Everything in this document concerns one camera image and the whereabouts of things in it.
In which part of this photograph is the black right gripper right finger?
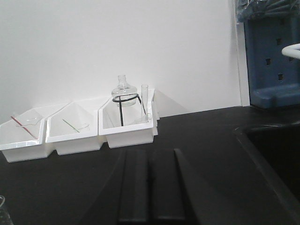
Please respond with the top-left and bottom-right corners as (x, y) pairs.
(150, 149), (225, 225)

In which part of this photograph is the white faucet pipe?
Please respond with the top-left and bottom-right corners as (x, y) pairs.
(282, 43), (300, 60)

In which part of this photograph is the left white storage bin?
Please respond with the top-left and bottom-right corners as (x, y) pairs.
(0, 103), (67, 163)

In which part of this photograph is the middle white storage bin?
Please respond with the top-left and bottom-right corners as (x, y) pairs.
(45, 97), (109, 155)

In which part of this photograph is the white storage bin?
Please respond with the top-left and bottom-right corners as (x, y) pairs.
(98, 89), (160, 148)
(0, 103), (67, 163)
(45, 97), (109, 155)

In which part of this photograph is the right white storage bin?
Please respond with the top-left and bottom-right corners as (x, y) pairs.
(98, 89), (160, 148)

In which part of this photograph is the black wire tripod stand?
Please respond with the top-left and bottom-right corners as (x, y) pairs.
(112, 93), (147, 126)

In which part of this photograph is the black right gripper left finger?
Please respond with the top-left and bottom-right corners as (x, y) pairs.
(118, 150), (149, 222)

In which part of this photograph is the clear glass test tube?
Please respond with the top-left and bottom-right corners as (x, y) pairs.
(141, 84), (148, 122)

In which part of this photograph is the small glass beaker left bin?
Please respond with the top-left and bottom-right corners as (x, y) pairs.
(16, 116), (42, 128)

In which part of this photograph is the clear plastic bag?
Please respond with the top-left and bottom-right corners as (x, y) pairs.
(235, 0), (300, 23)

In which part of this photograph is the clear glass beaker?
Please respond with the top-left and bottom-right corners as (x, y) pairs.
(0, 195), (14, 225)

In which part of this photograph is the black lab sink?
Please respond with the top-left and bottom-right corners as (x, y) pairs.
(234, 124), (300, 216)

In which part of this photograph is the blue pegboard drying rack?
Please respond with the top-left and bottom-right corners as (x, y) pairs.
(244, 17), (300, 109)

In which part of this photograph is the round glass flask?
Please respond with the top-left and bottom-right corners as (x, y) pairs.
(112, 75), (137, 100)

